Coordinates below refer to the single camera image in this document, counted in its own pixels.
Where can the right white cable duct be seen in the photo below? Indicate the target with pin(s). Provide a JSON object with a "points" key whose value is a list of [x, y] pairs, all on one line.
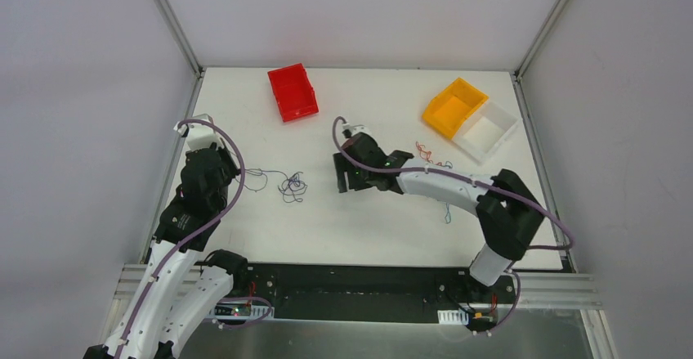
{"points": [[452, 317]]}

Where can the red plastic bin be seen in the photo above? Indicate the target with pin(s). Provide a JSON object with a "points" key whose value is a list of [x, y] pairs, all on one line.
{"points": [[293, 92]]}

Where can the white plastic bin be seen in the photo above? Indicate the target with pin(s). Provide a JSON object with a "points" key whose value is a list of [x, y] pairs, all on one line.
{"points": [[485, 131]]}

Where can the yellow plastic bin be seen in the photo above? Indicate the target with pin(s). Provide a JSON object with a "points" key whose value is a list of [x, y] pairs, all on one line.
{"points": [[450, 109]]}

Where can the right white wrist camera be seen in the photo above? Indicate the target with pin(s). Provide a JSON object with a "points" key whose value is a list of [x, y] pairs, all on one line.
{"points": [[350, 130]]}

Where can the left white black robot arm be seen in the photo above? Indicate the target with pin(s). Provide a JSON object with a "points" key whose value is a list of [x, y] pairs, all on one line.
{"points": [[157, 324]]}

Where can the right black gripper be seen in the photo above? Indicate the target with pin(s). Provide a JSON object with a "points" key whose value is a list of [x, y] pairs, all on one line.
{"points": [[350, 171]]}

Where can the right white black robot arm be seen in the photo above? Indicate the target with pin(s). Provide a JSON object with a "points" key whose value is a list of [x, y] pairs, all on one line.
{"points": [[508, 213]]}

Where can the left white cable duct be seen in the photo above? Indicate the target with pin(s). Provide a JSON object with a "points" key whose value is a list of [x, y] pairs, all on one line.
{"points": [[241, 311]]}

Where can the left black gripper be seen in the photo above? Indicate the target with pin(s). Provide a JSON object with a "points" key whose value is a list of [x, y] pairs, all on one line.
{"points": [[217, 151]]}

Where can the white cable duct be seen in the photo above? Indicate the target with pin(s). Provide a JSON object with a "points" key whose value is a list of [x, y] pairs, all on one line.
{"points": [[452, 317], [241, 311]]}

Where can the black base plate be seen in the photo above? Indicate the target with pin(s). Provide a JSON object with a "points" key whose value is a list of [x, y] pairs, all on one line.
{"points": [[407, 295]]}

